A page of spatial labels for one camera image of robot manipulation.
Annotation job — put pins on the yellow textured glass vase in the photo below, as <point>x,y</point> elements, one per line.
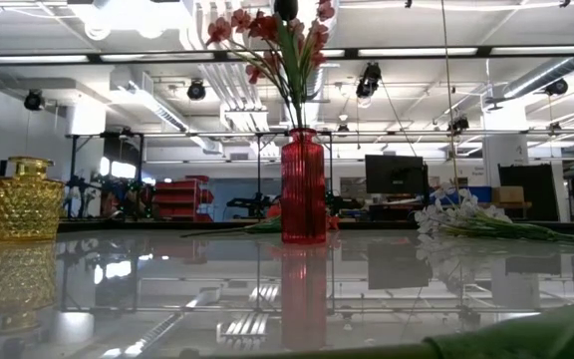
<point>25,204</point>

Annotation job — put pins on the brown cardboard box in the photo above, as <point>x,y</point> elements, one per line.
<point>508,194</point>

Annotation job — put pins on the red storage rack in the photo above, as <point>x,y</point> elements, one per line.
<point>180,197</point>

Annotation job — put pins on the silver ribbed ventilation duct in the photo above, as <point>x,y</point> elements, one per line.
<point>315,95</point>
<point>536,77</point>

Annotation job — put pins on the black overhead light bar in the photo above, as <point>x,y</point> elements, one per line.
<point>416,52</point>

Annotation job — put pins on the black background robot arm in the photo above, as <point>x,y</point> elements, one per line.
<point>247,203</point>

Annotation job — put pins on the black background rig frame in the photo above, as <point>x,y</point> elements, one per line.
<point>141,159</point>
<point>258,169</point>

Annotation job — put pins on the black ceiling spotlight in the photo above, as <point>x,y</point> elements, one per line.
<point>196,91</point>
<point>460,124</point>
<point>369,80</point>
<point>557,87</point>
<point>33,100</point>

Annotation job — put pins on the black upright panel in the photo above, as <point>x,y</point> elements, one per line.
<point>528,189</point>

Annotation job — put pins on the black aluminium table frame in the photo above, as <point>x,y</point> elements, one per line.
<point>117,225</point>

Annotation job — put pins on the white artificial flower bunch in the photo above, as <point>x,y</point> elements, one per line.
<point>466,214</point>

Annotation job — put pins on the red ribbed glass vase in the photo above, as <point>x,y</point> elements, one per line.
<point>304,189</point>

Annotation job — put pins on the blue storage bin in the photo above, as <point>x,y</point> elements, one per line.
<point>476,193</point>

